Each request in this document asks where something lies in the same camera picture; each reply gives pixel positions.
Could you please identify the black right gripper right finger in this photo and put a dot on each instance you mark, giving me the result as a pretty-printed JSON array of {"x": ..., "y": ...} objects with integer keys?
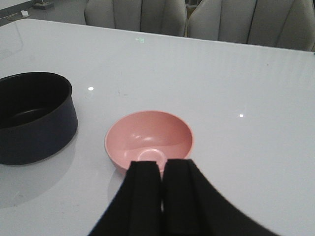
[{"x": 193, "y": 207}]

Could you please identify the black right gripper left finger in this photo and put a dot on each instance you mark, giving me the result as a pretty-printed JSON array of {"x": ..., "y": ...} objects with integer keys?
[{"x": 136, "y": 207}]

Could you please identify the pink bowl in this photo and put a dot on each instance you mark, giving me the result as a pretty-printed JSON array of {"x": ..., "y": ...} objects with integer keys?
[{"x": 148, "y": 136}]

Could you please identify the dark blue pot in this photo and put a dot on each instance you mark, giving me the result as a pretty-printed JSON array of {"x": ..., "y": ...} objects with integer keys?
[{"x": 37, "y": 117}]

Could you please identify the left grey chair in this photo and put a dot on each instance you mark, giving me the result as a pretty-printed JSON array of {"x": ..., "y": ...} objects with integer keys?
[{"x": 167, "y": 17}]

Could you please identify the grey chair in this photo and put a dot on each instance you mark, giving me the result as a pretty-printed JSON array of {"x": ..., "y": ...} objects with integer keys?
[
  {"x": 167, "y": 17},
  {"x": 286, "y": 24}
]

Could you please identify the right grey chair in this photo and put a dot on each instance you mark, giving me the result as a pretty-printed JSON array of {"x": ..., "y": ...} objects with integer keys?
[{"x": 286, "y": 24}]

